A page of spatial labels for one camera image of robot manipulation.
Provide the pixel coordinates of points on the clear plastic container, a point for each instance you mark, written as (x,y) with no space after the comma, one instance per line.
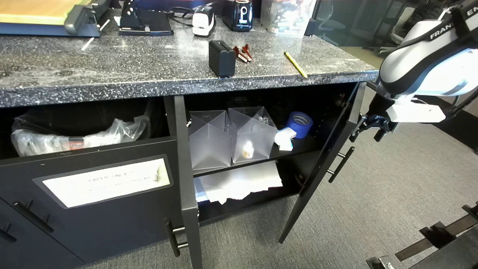
(210,141)
(253,133)

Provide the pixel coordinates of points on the white paper stack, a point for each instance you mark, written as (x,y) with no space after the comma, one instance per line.
(237,183)

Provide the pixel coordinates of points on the black tripod legs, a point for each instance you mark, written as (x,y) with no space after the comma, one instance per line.
(443,245)

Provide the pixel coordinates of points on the yellow pencil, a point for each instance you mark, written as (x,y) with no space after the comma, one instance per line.
(296,64)

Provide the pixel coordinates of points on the dark blue mug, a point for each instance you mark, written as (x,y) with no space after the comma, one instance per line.
(238,14)

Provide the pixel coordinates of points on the black tilt-out trash drawer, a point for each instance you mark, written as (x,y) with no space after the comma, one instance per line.
(104,228)

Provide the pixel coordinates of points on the blue painter tape roll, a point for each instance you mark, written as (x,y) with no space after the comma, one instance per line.
(301,122)

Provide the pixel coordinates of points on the white stapler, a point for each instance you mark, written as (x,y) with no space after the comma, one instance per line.
(204,23)

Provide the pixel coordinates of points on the clear plastic jar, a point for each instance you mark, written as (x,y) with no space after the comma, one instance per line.
(286,16)

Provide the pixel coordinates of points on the black hole punch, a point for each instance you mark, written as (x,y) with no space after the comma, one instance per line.
(137,20)

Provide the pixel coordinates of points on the red binder clips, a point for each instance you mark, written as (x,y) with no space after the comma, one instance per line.
(243,55)

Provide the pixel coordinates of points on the white label on drawer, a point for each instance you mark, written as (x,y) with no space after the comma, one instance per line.
(80,188)

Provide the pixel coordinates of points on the white crumpled paper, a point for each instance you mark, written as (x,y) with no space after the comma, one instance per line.
(285,138)

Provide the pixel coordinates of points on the paper cutter with wooden board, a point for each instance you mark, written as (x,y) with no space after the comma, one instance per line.
(74,17)

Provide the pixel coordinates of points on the right clear plastic container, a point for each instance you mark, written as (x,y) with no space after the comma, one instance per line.
(253,133)

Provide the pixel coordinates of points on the small black box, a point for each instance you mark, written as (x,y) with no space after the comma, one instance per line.
(222,58)

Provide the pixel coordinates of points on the clear plastic trash bag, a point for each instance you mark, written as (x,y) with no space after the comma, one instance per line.
(34,141)

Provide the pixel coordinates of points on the black cabinet door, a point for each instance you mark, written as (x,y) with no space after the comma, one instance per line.
(187,233)
(335,140)

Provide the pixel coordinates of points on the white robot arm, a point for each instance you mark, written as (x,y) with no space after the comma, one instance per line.
(438,56)

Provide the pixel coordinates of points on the left clear plastic container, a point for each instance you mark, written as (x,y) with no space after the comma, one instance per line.
(210,141)

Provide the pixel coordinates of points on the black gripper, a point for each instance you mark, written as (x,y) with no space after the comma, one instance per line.
(376,116)

